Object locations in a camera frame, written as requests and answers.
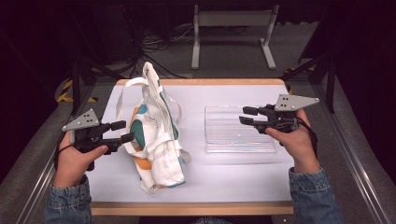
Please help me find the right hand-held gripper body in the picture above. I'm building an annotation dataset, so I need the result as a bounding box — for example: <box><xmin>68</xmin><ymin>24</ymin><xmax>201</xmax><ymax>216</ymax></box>
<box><xmin>258</xmin><ymin>93</ymin><xmax>320</xmax><ymax>134</ymax></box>

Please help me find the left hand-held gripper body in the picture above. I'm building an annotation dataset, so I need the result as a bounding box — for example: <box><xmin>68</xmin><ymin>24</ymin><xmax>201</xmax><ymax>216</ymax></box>
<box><xmin>62</xmin><ymin>108</ymin><xmax>118</xmax><ymax>155</ymax></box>

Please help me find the clear plastic tray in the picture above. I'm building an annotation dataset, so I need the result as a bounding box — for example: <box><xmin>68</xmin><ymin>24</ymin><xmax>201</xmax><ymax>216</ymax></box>
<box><xmin>204</xmin><ymin>105</ymin><xmax>278</xmax><ymax>154</ymax></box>

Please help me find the white printed tote bag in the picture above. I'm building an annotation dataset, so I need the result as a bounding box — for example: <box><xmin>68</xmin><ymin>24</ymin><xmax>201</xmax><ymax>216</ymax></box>
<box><xmin>116</xmin><ymin>61</ymin><xmax>191</xmax><ymax>194</ymax></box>

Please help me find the person's right hand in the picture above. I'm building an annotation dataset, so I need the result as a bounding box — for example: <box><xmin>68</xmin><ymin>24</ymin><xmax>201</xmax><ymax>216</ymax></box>
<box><xmin>264</xmin><ymin>109</ymin><xmax>321</xmax><ymax>174</ymax></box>

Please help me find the person's left hand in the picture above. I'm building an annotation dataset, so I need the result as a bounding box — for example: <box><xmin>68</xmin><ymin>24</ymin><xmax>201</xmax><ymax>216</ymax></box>
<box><xmin>53</xmin><ymin>133</ymin><xmax>109</xmax><ymax>189</ymax></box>

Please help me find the yellow black floor tape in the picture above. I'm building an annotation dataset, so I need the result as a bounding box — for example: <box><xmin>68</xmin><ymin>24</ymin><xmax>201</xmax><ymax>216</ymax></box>
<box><xmin>55</xmin><ymin>78</ymin><xmax>98</xmax><ymax>104</ymax></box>

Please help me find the black tripod stand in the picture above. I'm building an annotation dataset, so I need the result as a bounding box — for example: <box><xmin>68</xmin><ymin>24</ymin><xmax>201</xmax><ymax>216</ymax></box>
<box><xmin>69</xmin><ymin>46</ymin><xmax>125</xmax><ymax>116</ymax></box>
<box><xmin>279</xmin><ymin>31</ymin><xmax>338</xmax><ymax>115</ymax></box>

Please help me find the grey metal stand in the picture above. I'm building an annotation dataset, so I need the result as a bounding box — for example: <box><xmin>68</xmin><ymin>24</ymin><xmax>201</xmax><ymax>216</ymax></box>
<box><xmin>191</xmin><ymin>4</ymin><xmax>279</xmax><ymax>71</ymax></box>

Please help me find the person's denim lap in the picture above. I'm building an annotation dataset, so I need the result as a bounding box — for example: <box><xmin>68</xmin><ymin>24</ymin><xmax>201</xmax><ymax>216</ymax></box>
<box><xmin>190</xmin><ymin>217</ymin><xmax>235</xmax><ymax>224</ymax></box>

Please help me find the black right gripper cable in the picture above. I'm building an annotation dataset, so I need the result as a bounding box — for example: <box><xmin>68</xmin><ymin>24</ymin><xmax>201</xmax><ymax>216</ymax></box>
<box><xmin>295</xmin><ymin>116</ymin><xmax>318</xmax><ymax>158</ymax></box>

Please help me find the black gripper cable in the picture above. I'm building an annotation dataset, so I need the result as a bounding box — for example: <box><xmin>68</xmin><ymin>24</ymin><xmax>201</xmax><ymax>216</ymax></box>
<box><xmin>53</xmin><ymin>143</ymin><xmax>75</xmax><ymax>171</ymax></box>
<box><xmin>295</xmin><ymin>116</ymin><xmax>318</xmax><ymax>158</ymax></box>

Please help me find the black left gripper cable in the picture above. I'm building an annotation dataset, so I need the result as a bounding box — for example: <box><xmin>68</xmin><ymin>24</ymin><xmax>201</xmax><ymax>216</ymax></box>
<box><xmin>53</xmin><ymin>143</ymin><xmax>75</xmax><ymax>171</ymax></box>

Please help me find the aluminium rail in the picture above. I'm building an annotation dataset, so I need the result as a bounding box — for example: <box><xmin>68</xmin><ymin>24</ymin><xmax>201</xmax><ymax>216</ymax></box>
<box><xmin>15</xmin><ymin>85</ymin><xmax>96</xmax><ymax>224</ymax></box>
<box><xmin>312</xmin><ymin>83</ymin><xmax>391</xmax><ymax>224</ymax></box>

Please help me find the bundle of black floor cables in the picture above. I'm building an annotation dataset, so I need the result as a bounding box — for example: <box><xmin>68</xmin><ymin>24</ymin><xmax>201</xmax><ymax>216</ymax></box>
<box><xmin>124</xmin><ymin>6</ymin><xmax>195</xmax><ymax>79</ymax></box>

